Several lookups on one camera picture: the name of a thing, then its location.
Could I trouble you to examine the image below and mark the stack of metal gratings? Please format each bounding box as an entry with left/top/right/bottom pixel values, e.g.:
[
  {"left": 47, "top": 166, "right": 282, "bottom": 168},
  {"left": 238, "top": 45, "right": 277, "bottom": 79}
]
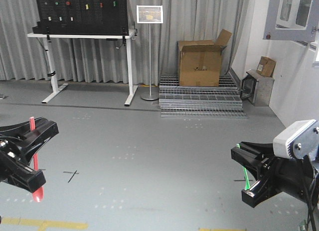
[{"left": 159, "top": 76, "right": 247, "bottom": 119}]

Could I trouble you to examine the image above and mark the red plastic spoon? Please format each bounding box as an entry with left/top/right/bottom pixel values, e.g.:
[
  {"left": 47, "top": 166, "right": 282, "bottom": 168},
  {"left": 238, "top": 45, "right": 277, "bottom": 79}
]
[{"left": 29, "top": 116, "right": 44, "bottom": 203}]

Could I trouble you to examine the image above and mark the small cardboard box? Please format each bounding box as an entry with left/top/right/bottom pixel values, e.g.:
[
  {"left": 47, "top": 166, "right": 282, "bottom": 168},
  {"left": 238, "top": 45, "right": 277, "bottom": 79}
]
[{"left": 257, "top": 56, "right": 276, "bottom": 77}]

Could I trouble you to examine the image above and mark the grey metal enclosure box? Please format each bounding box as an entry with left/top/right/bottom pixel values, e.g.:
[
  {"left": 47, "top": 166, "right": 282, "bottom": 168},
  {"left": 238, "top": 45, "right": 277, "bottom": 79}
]
[{"left": 240, "top": 69, "right": 275, "bottom": 107}]

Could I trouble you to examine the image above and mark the large cardboard box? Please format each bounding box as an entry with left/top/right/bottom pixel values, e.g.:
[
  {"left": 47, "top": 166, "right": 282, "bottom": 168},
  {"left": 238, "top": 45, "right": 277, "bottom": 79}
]
[{"left": 178, "top": 29, "right": 232, "bottom": 87}]

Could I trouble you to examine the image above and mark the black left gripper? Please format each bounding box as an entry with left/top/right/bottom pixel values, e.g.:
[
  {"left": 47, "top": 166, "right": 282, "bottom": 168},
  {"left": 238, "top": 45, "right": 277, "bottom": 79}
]
[{"left": 0, "top": 117, "right": 59, "bottom": 193}]

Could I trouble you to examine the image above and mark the white standing desk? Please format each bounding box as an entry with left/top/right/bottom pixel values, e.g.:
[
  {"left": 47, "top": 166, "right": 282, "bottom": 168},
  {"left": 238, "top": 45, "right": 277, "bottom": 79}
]
[{"left": 26, "top": 31, "right": 139, "bottom": 107}]

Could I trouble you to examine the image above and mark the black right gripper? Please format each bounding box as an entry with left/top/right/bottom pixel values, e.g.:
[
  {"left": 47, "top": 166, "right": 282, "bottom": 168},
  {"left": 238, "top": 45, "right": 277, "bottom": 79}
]
[{"left": 231, "top": 141, "right": 319, "bottom": 208}]

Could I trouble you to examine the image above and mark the grey wall cabinet window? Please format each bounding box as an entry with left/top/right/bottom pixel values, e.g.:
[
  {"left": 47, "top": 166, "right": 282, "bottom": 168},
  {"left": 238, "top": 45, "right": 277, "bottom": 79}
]
[{"left": 263, "top": 0, "right": 319, "bottom": 42}]

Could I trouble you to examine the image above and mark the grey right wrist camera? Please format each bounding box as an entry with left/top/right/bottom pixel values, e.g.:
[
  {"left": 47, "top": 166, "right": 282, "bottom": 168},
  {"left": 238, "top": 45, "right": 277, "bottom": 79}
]
[{"left": 273, "top": 119, "right": 319, "bottom": 161}]

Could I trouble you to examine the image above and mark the sign stand with picture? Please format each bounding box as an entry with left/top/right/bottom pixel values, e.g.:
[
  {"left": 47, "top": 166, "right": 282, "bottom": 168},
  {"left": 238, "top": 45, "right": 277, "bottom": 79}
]
[{"left": 136, "top": 5, "right": 163, "bottom": 101}]

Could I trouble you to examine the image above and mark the grey curtain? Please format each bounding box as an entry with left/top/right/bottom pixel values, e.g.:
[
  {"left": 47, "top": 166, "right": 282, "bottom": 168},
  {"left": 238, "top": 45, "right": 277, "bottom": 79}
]
[{"left": 0, "top": 0, "right": 249, "bottom": 84}]

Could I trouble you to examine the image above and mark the green plastic spoon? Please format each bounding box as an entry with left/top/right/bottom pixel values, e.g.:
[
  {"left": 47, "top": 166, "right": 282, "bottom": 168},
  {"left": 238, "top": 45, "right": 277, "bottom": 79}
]
[{"left": 236, "top": 143, "right": 251, "bottom": 191}]

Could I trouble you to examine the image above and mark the black pegboard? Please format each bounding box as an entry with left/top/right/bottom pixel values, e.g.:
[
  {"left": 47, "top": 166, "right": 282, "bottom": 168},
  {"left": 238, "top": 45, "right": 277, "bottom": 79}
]
[{"left": 32, "top": 0, "right": 129, "bottom": 36}]

